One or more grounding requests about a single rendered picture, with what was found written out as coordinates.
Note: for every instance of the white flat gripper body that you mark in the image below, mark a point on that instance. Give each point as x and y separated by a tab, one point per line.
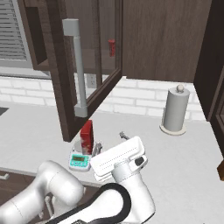
116	156

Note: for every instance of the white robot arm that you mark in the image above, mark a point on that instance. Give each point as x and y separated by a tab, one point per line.
58	186

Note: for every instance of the red cereal box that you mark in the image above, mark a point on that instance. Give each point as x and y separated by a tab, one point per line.
87	137

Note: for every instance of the teal and white digital scale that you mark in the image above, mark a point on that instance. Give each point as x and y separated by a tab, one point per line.
79	161

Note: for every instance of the dark wood glass cabinet door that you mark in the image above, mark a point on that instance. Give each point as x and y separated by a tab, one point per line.
59	87

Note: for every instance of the dark wood closed cabinet door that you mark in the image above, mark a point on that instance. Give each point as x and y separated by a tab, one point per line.
163	38

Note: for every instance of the tall dark wood cabinet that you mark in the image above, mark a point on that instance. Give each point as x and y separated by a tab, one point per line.
211	73

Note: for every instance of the grey paper towel roll holder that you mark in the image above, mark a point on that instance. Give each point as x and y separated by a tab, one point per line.
175	110

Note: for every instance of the dark sink basin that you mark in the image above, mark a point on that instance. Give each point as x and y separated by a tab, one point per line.
3	111

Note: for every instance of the brown wooden object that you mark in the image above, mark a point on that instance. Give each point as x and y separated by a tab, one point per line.
221	171

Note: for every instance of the window with grey blinds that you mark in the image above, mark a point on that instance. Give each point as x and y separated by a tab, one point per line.
11	35

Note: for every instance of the white wall outlet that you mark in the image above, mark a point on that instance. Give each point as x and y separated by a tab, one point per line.
92	81

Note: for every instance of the dark wood open wall cabinet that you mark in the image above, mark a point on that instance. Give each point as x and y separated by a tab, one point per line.
39	38

